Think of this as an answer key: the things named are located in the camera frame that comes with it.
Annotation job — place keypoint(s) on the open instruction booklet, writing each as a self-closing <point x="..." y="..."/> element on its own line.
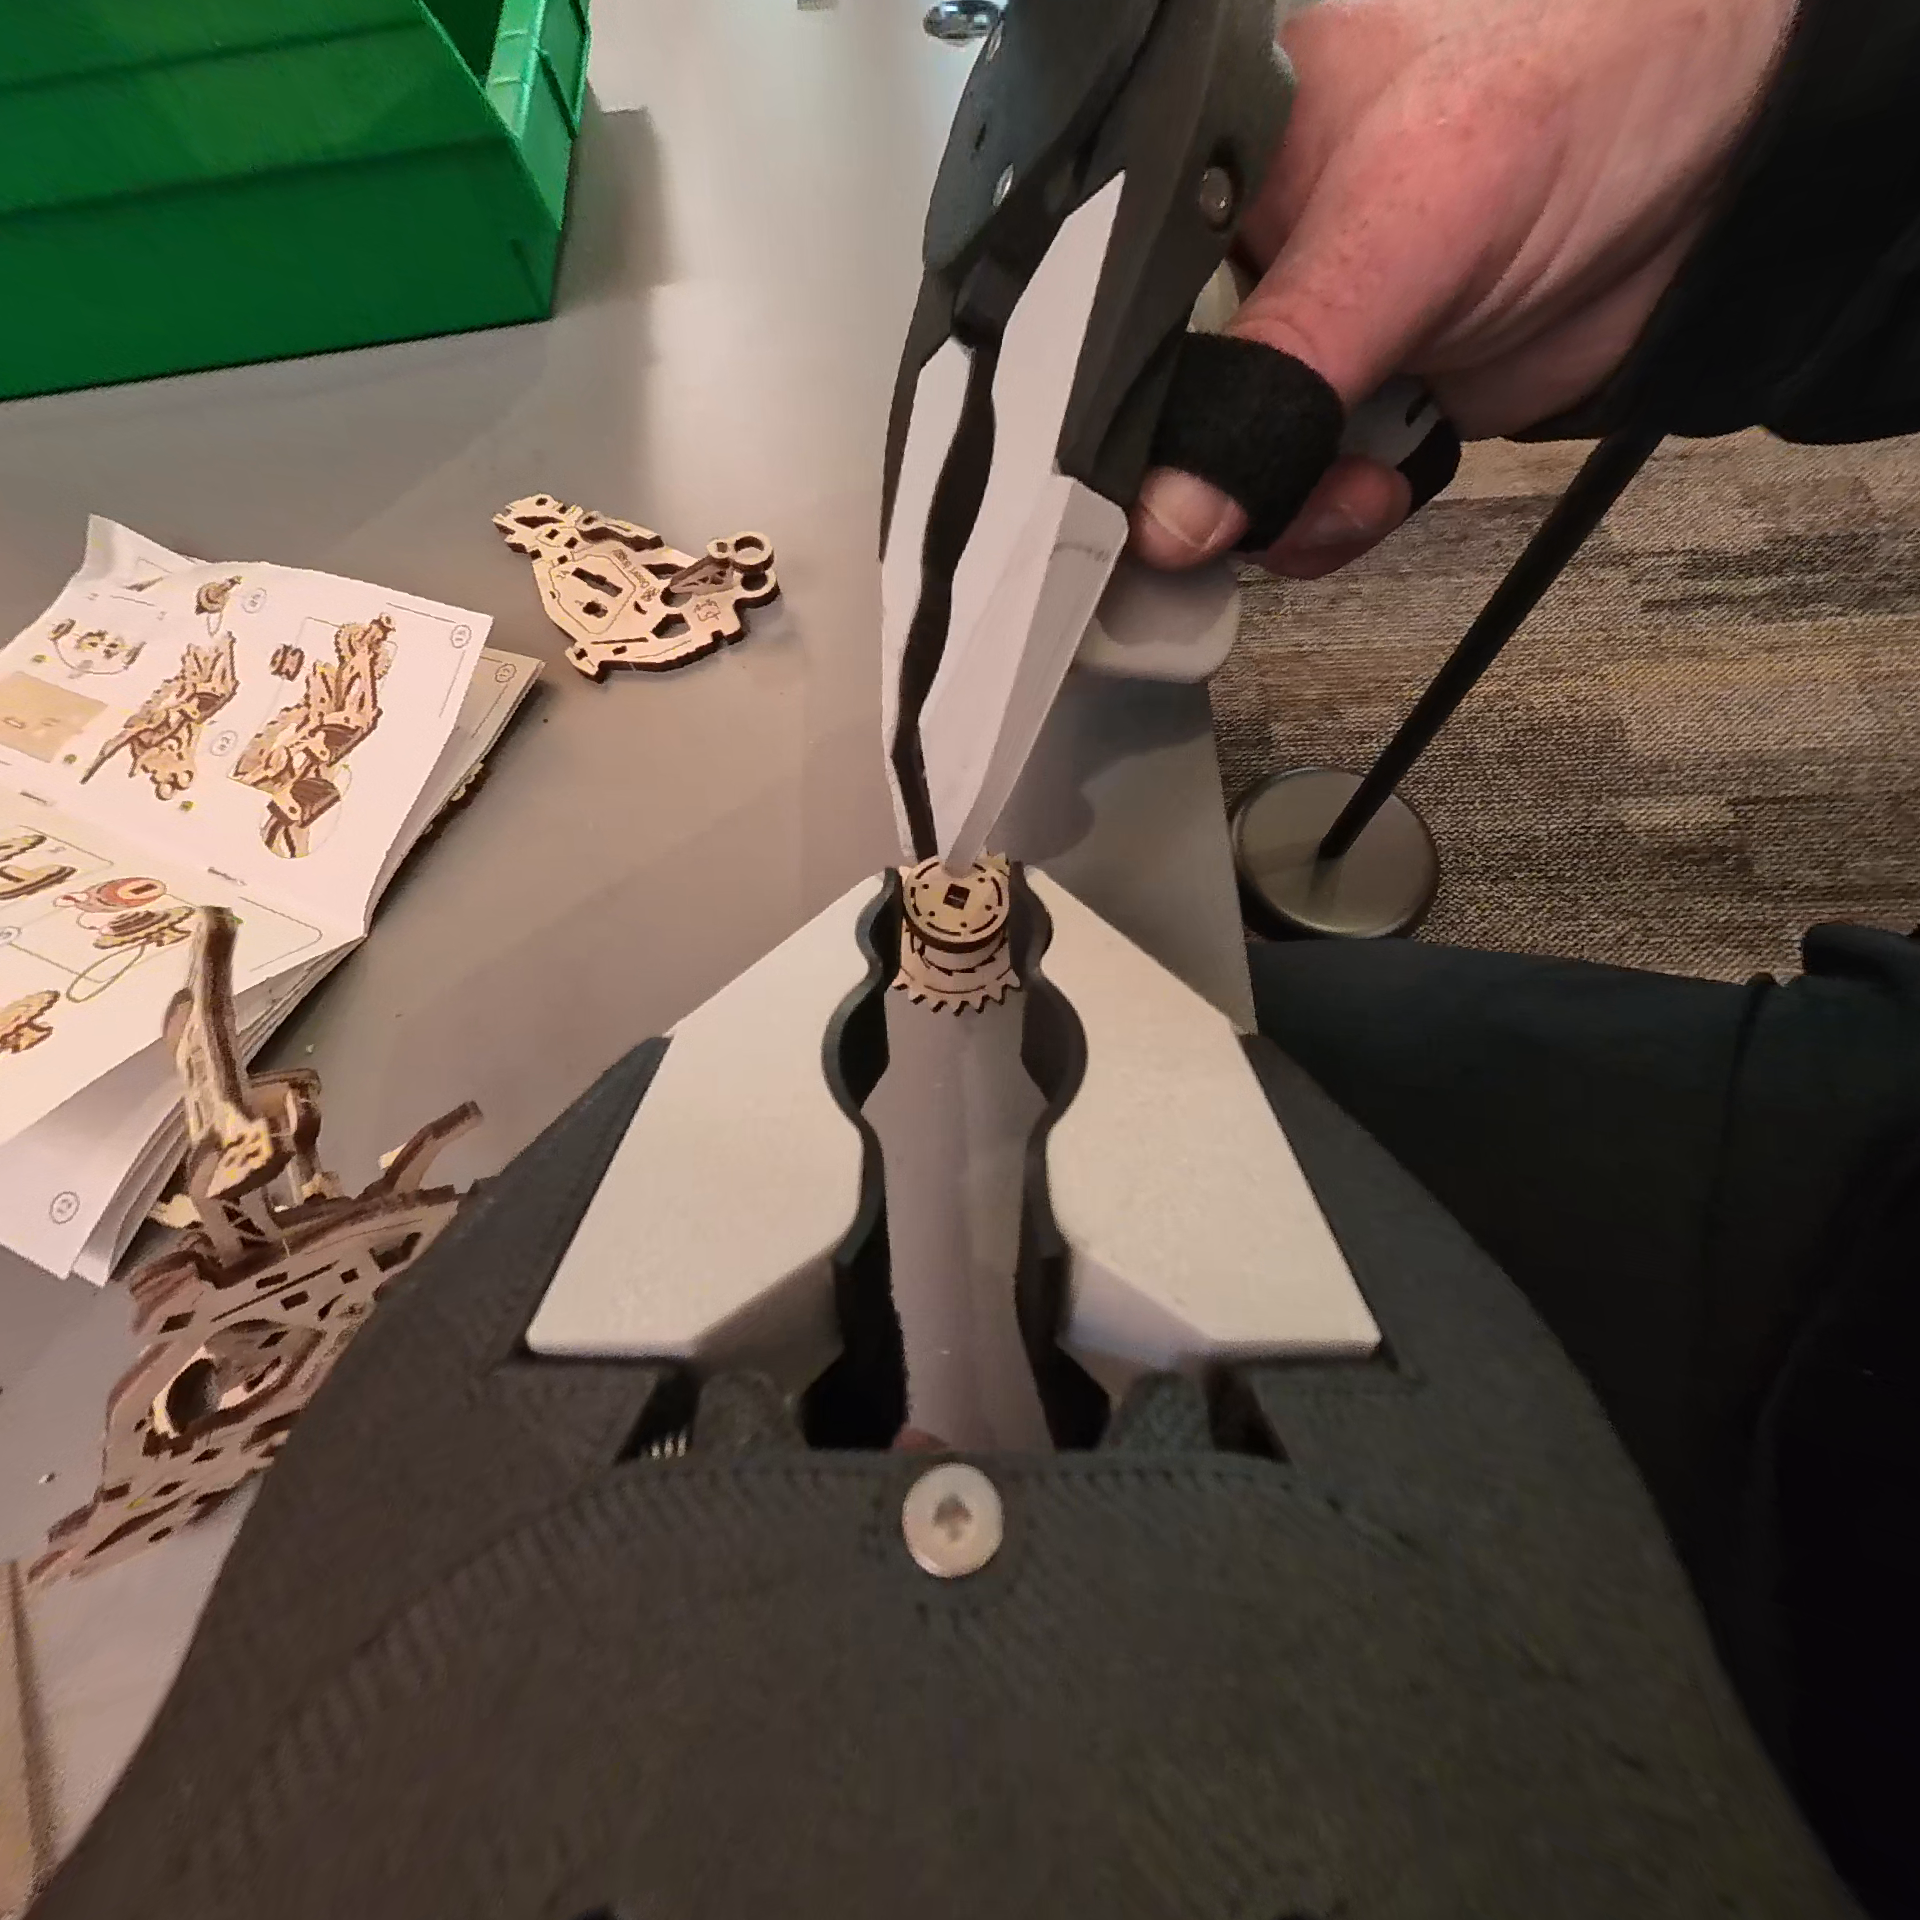
<point x="390" y="676"/>

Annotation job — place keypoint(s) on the green plastic bin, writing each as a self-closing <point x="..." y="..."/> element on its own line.
<point x="225" y="181"/>

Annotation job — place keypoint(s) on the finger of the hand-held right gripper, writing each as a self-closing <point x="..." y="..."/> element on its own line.
<point x="905" y="631"/>
<point x="1035" y="601"/>

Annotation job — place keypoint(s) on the partly built wooden model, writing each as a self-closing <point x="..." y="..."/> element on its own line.
<point x="210" y="1051"/>

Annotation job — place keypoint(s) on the person's right hand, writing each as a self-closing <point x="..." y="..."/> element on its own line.
<point x="1501" y="197"/>

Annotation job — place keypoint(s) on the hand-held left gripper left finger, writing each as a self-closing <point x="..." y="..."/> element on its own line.
<point x="705" y="1201"/>

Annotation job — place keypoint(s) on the black pole round base stand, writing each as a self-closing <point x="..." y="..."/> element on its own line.
<point x="1337" y="885"/>

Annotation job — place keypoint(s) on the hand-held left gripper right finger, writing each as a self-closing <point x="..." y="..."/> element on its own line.
<point x="1215" y="1201"/>

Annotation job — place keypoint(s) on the flat wooden car body panel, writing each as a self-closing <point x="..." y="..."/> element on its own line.
<point x="660" y="637"/>

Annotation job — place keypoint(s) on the round slotted wooden disc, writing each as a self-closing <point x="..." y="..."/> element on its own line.
<point x="983" y="924"/>

